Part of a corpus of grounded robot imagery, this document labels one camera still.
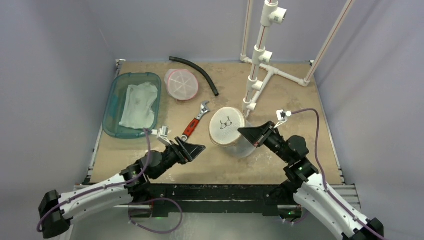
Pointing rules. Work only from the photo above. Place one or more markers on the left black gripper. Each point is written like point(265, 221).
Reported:
point(190, 151)

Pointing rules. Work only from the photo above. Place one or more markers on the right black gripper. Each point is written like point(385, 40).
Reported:
point(266, 134)

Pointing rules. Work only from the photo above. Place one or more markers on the teal plastic bin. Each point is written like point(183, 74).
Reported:
point(116, 101)

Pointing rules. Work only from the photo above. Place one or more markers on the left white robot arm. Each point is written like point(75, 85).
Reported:
point(58, 211)

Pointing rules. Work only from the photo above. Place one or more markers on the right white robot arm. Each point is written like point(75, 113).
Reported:
point(309, 187)

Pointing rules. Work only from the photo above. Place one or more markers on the white cloth garment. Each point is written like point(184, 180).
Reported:
point(138, 112)

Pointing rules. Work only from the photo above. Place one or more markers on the white PVC pipe rack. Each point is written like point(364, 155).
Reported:
point(261, 71)

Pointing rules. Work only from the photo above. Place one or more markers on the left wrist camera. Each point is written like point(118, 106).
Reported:
point(162, 135)

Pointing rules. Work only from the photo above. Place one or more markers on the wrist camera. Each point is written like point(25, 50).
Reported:
point(162, 135)
point(282, 117)

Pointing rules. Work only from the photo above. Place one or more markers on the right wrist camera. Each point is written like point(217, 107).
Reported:
point(282, 117)

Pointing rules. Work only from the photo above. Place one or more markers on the red handled adjustable wrench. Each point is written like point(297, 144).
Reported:
point(204, 108)

